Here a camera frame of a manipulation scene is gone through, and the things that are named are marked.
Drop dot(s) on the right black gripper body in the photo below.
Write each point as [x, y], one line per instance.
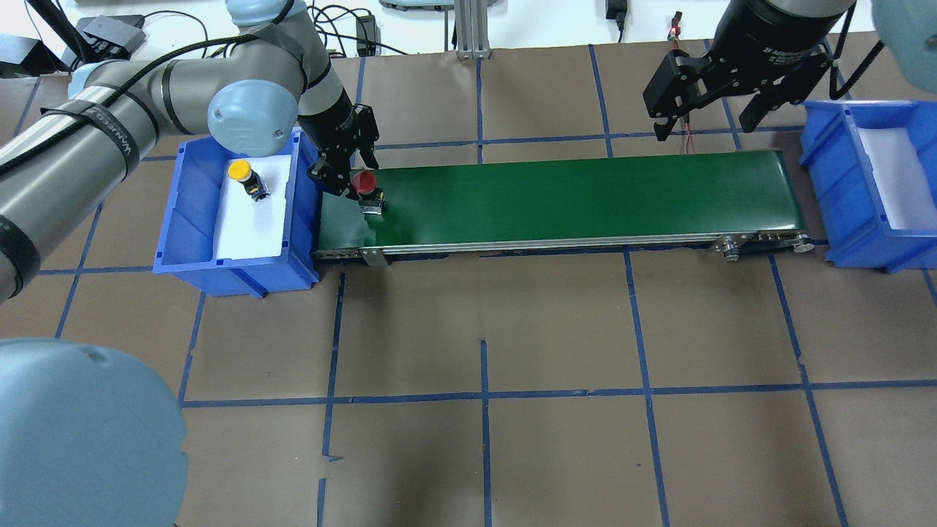
[777, 31]

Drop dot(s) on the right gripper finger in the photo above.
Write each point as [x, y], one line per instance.
[664, 126]
[761, 105]

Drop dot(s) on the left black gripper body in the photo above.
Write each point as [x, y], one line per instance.
[331, 118]

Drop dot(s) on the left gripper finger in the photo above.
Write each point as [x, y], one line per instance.
[368, 155]
[332, 179]

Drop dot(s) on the red push button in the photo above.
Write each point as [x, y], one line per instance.
[369, 196]

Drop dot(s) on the yellow push button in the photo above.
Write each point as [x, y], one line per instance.
[242, 172]

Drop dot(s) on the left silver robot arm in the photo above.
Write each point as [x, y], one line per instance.
[247, 92]

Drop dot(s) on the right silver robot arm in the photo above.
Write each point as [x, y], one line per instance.
[905, 27]

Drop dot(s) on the green conveyor belt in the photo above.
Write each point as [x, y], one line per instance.
[733, 203]

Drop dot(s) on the black power adapter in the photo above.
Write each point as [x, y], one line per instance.
[367, 36]

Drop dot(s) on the white foam pad left bin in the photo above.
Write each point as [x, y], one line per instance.
[248, 229]

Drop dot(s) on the white foam pad bin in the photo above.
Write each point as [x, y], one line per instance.
[900, 178]
[248, 229]

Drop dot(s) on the blue bin right side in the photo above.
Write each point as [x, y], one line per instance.
[840, 171]

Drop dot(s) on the blue bin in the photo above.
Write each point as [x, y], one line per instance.
[840, 171]
[186, 246]

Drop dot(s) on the blue bin left side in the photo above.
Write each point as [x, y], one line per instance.
[186, 246]

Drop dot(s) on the white foam pad right bin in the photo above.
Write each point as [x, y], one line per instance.
[900, 178]

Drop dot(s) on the aluminium frame post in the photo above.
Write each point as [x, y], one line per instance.
[471, 28]

